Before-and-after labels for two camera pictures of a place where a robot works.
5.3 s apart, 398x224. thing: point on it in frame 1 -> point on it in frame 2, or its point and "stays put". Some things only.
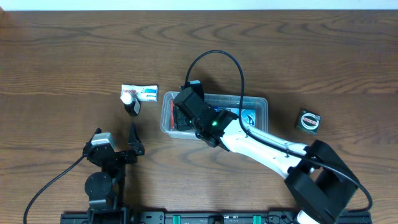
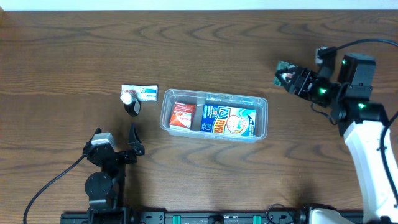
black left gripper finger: [89, 142] stays put
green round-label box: [308, 121] -> [282, 65]
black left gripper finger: [134, 142] stays put
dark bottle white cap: [132, 104] stays put
